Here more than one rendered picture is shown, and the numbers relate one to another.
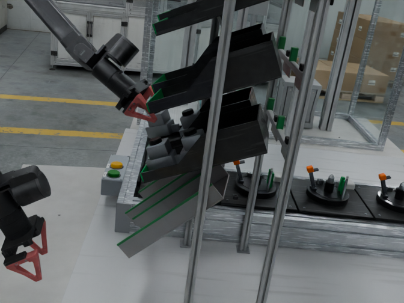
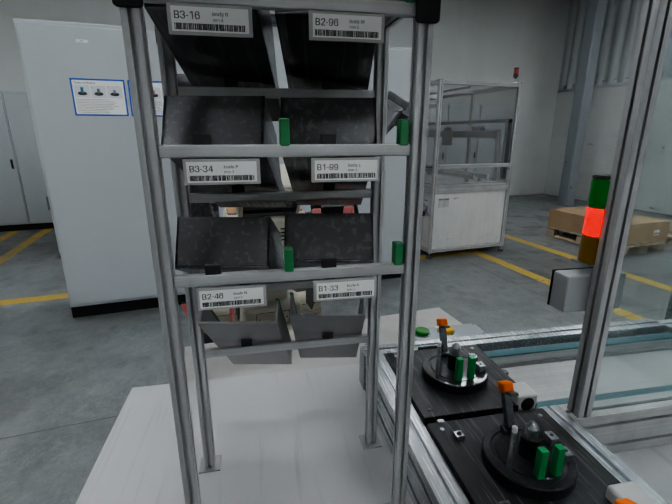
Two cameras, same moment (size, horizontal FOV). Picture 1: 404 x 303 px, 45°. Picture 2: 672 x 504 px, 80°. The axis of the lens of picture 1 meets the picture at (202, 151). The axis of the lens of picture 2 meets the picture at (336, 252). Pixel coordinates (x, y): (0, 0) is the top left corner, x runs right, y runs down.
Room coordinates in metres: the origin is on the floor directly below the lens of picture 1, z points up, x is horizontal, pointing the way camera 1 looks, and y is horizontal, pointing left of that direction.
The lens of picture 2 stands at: (1.09, -0.68, 1.48)
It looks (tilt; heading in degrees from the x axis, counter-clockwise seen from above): 16 degrees down; 83
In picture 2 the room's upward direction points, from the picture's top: straight up
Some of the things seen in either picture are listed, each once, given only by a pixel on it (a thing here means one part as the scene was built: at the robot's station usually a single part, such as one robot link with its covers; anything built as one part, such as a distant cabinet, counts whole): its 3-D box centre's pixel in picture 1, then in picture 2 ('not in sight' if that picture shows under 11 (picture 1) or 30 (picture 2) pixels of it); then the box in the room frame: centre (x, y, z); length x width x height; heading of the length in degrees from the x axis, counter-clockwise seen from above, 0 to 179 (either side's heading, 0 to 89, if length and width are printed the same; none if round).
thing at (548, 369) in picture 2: not in sight; (575, 389); (1.74, 0.06, 0.91); 0.84 x 0.28 x 0.10; 4
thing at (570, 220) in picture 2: not in sight; (603, 228); (5.52, 4.43, 0.20); 1.20 x 0.80 x 0.41; 102
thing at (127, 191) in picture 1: (139, 159); (519, 350); (1.70, 0.23, 0.91); 0.89 x 0.06 x 0.11; 4
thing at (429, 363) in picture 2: not in sight; (454, 371); (1.44, 0.06, 0.98); 0.14 x 0.14 x 0.02
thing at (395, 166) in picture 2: not in sight; (370, 170); (1.94, 3.47, 1.12); 0.80 x 0.54 x 2.25; 12
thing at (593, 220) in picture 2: not in sight; (600, 221); (1.64, -0.04, 1.33); 0.05 x 0.05 x 0.05
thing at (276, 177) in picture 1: (257, 177); (530, 442); (1.46, -0.19, 1.01); 0.24 x 0.24 x 0.13; 4
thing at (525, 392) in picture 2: not in sight; (520, 397); (1.54, -0.03, 0.97); 0.05 x 0.05 x 0.04; 4
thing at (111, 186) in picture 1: (116, 174); (445, 340); (1.51, 0.28, 0.93); 0.21 x 0.07 x 0.06; 4
